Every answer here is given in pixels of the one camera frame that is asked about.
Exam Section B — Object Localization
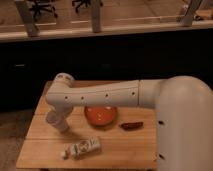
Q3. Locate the wooden table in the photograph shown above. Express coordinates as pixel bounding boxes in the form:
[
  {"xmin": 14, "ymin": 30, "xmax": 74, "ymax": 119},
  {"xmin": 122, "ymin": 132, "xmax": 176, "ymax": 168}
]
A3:
[{"xmin": 15, "ymin": 80, "xmax": 159, "ymax": 171}]

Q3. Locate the middle grey pillar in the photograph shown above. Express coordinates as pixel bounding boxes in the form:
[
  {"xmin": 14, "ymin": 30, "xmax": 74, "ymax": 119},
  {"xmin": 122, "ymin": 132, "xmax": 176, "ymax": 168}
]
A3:
[{"xmin": 91, "ymin": 0, "xmax": 101, "ymax": 33}]

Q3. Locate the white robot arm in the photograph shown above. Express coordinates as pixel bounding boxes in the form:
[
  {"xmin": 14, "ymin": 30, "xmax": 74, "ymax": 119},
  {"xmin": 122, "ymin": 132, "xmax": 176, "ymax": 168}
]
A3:
[{"xmin": 46, "ymin": 73, "xmax": 213, "ymax": 171}]

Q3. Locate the middle office chair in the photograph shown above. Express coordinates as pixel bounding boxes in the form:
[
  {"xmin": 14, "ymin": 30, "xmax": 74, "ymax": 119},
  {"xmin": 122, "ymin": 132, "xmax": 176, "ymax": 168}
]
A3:
[{"xmin": 71, "ymin": 0, "xmax": 103, "ymax": 14}]

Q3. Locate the orange bowl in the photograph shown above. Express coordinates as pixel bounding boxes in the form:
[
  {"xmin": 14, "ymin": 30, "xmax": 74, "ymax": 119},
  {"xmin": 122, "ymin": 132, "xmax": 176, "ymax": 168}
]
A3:
[{"xmin": 84, "ymin": 107, "xmax": 117, "ymax": 126}]

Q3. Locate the left grey pillar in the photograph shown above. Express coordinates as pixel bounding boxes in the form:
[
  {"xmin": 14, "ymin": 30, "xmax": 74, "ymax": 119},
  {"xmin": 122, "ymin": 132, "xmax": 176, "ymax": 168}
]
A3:
[{"xmin": 14, "ymin": 0, "xmax": 39, "ymax": 37}]

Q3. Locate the right grey pillar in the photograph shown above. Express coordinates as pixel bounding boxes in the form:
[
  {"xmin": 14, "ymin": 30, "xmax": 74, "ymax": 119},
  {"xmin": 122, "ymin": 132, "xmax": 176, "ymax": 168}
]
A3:
[{"xmin": 181, "ymin": 0, "xmax": 202, "ymax": 27}]

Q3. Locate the white tube with label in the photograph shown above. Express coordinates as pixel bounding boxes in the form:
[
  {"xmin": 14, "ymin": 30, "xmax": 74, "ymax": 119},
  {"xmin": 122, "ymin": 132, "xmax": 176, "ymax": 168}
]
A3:
[{"xmin": 60, "ymin": 137, "xmax": 101, "ymax": 159}]

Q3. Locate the left office chair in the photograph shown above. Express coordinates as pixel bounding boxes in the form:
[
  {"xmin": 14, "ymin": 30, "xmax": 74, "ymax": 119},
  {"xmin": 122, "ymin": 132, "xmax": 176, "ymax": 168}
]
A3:
[{"xmin": 28, "ymin": 0, "xmax": 58, "ymax": 20}]

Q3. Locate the grey pillar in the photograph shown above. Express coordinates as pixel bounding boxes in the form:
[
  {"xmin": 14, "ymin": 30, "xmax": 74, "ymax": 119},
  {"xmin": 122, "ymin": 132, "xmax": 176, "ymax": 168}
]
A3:
[
  {"xmin": 91, "ymin": 0, "xmax": 101, "ymax": 33},
  {"xmin": 181, "ymin": 0, "xmax": 202, "ymax": 27},
  {"xmin": 14, "ymin": 0, "xmax": 39, "ymax": 37}
]

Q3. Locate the office chair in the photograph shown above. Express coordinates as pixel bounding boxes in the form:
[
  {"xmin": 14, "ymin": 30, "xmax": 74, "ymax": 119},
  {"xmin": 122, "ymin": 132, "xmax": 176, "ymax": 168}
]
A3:
[
  {"xmin": 71, "ymin": 0, "xmax": 103, "ymax": 14},
  {"xmin": 28, "ymin": 0, "xmax": 58, "ymax": 20}
]

